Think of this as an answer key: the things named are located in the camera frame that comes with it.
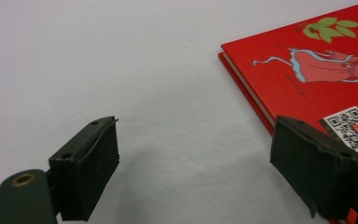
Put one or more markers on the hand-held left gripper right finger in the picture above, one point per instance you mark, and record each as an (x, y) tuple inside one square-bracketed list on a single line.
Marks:
[(310, 165)]

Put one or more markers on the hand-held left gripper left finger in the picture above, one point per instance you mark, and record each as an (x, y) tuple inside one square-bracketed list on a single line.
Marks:
[(90, 171)]

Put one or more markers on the red hardcover book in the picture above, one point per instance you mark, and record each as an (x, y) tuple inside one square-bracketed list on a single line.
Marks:
[(292, 84)]

